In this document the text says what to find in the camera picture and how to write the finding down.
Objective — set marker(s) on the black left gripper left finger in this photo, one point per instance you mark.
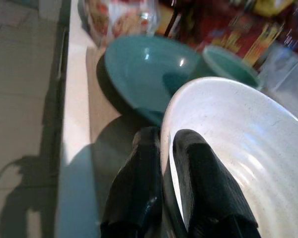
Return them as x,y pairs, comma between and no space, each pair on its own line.
136,188

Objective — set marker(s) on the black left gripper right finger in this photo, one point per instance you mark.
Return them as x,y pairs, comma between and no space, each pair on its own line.
208,188

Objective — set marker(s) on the white speckled bowl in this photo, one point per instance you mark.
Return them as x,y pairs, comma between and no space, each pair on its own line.
238,119

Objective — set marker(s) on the teal cup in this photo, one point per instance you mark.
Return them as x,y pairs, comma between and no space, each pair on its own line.
226,67

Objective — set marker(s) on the teal bowl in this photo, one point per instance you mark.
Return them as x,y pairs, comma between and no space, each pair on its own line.
144,64

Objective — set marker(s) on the clear plastic bag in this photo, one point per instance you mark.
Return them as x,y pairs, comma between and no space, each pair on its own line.
285,72

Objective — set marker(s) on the colourful snack package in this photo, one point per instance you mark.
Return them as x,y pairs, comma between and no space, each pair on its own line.
243,32

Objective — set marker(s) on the clear glass jar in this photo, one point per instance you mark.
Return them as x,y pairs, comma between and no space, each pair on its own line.
129,19

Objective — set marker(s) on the dark bottle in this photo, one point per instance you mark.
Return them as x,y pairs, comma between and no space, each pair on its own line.
175,17

